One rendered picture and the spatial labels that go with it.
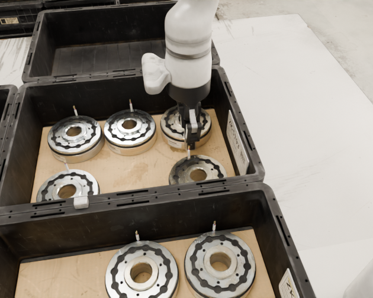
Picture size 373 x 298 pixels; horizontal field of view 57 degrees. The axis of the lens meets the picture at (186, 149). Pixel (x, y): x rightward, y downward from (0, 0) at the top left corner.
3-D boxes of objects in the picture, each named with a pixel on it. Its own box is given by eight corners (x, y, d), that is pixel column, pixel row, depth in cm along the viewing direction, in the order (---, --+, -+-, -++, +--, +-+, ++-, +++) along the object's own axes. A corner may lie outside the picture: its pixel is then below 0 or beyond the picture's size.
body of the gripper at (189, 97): (216, 84, 54) (212, 127, 61) (205, 54, 60) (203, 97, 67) (169, 88, 53) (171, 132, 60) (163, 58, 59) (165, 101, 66)
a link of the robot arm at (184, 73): (141, 63, 59) (137, 29, 55) (205, 57, 61) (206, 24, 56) (145, 96, 53) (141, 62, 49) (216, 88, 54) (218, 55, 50)
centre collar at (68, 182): (82, 178, 59) (81, 176, 59) (83, 202, 56) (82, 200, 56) (52, 184, 59) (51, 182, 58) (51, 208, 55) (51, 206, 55)
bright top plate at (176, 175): (215, 151, 64) (215, 149, 64) (236, 194, 58) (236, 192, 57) (163, 164, 62) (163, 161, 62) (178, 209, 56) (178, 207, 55)
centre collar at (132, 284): (156, 254, 50) (156, 252, 50) (161, 288, 47) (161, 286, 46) (122, 260, 49) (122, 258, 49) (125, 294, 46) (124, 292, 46)
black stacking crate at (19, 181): (217, 108, 79) (221, 67, 71) (255, 220, 60) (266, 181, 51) (39, 128, 75) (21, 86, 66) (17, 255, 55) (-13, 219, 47)
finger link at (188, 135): (186, 122, 57) (183, 134, 63) (187, 132, 57) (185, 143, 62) (202, 120, 57) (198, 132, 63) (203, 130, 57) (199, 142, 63)
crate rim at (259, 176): (221, 73, 72) (222, 63, 70) (266, 188, 52) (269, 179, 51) (23, 93, 68) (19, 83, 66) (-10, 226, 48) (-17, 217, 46)
